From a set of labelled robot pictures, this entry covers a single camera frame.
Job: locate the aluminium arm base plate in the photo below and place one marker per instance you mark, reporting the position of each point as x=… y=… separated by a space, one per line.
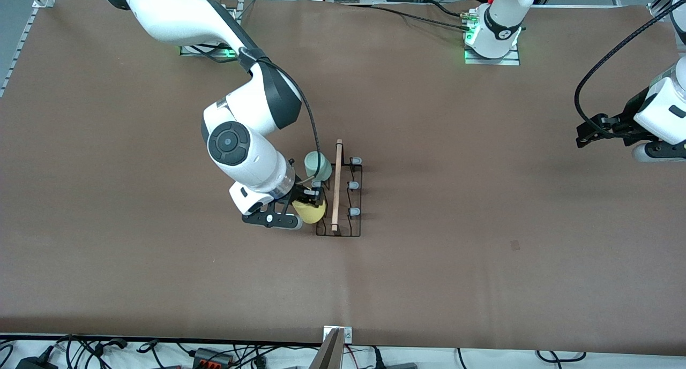
x=203 y=52
x=490 y=61

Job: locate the yellow plastic cup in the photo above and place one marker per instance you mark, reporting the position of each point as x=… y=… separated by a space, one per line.
x=311 y=213

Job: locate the aluminium camera mount bar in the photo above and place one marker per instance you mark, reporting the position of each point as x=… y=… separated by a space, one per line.
x=328 y=354

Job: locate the black plug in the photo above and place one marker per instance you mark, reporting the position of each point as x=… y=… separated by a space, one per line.
x=378 y=359

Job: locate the black power adapter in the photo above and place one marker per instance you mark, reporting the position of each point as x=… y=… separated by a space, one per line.
x=35 y=363

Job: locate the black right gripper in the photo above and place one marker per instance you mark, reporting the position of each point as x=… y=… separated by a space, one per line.
x=301 y=194

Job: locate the perforated aluminium side rail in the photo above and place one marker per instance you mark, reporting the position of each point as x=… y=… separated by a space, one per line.
x=16 y=50

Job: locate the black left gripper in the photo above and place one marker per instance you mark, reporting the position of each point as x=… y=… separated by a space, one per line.
x=631 y=117

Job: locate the dark orange terminal block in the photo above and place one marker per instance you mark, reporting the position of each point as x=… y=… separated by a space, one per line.
x=211 y=357

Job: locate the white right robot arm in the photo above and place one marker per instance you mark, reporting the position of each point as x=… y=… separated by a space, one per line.
x=241 y=155

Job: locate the pale green plastic cup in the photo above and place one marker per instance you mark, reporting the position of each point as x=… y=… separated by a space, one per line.
x=316 y=164

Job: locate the metal table bracket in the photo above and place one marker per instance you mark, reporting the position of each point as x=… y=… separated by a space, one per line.
x=347 y=334

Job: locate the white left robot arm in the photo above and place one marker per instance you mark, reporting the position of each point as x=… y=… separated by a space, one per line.
x=667 y=109

